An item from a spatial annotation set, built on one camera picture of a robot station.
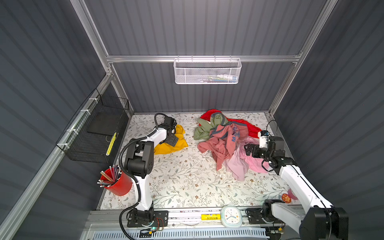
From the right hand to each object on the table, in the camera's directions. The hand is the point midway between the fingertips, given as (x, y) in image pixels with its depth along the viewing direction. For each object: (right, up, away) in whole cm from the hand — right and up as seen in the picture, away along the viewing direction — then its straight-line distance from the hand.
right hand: (254, 147), depth 85 cm
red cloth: (+8, +9, +22) cm, 25 cm away
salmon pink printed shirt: (-17, +4, +6) cm, 18 cm away
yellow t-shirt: (-54, -2, +14) cm, 56 cm away
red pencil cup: (-73, -15, -13) cm, 76 cm away
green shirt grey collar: (-29, +8, +20) cm, 36 cm away
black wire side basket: (-85, +9, -11) cm, 86 cm away
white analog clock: (-16, -32, -13) cm, 38 cm away
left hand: (-54, +4, +16) cm, 57 cm away
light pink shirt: (-9, -9, +1) cm, 13 cm away
